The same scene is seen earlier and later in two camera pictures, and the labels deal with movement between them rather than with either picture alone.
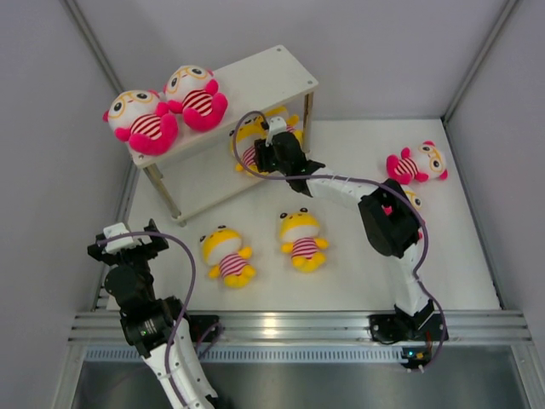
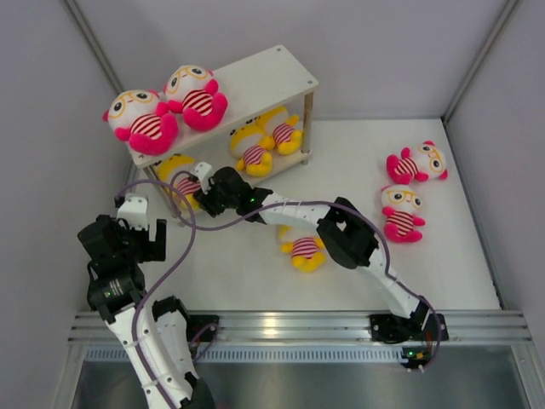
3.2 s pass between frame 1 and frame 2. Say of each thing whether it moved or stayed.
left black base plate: stayed
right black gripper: moved
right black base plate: stayed
